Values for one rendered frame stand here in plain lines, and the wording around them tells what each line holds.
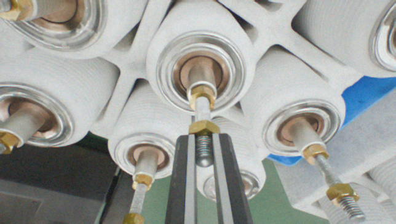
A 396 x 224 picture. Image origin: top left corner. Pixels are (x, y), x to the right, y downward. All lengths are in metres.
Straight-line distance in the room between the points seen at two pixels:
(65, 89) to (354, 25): 0.24
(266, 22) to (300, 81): 0.07
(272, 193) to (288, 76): 0.65
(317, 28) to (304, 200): 0.37
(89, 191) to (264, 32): 0.45
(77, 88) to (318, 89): 0.23
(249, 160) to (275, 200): 0.63
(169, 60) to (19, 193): 0.43
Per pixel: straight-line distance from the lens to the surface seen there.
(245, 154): 0.27
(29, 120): 0.23
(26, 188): 0.52
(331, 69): 0.30
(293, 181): 0.53
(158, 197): 0.81
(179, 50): 0.16
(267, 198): 0.86
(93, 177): 0.53
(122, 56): 0.25
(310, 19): 0.26
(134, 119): 0.22
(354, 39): 0.20
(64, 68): 0.24
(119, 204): 0.51
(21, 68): 0.23
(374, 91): 0.47
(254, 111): 0.21
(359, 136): 0.48
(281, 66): 0.24
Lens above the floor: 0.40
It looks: 54 degrees down
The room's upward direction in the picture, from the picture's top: 179 degrees clockwise
